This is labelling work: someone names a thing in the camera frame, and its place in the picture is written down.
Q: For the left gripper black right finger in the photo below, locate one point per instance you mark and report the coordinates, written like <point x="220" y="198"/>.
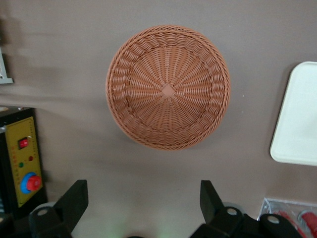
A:
<point x="213" y="210"/>

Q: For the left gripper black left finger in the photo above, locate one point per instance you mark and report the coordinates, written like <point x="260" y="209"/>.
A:
<point x="69" y="205"/>

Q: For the cream rectangular serving tray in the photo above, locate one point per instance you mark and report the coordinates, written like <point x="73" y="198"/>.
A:
<point x="297" y="119"/>

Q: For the round brown wicker basket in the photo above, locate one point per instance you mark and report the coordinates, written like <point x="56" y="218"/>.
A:
<point x="168" y="91"/>

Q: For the grey metal snack tray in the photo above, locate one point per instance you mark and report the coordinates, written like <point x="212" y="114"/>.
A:
<point x="5" y="80"/>

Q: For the clear acrylic bottle rack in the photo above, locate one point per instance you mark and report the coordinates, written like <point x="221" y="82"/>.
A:
<point x="268" y="205"/>

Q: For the black yellow-panel food warmer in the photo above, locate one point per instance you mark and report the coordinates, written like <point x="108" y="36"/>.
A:
<point x="24" y="134"/>

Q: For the red cola bottle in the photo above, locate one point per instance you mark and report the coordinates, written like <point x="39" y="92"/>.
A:
<point x="309" y="218"/>

